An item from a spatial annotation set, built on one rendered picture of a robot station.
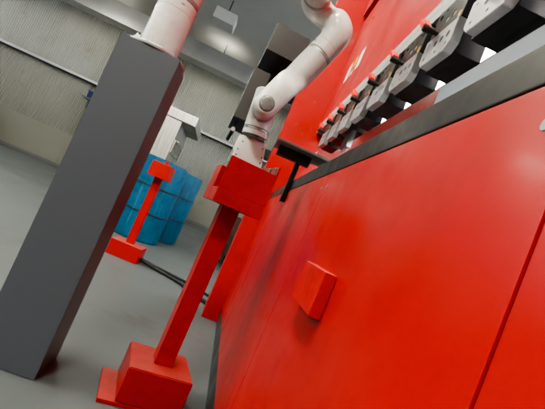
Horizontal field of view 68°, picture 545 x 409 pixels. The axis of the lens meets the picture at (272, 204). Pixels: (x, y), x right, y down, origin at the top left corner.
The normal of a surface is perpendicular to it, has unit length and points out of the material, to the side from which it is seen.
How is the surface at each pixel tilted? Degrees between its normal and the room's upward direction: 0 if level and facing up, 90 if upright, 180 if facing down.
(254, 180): 90
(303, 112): 90
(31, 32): 90
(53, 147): 90
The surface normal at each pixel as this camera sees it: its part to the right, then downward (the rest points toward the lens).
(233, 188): 0.30, 0.07
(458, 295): -0.91, -0.40
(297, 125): 0.10, -0.03
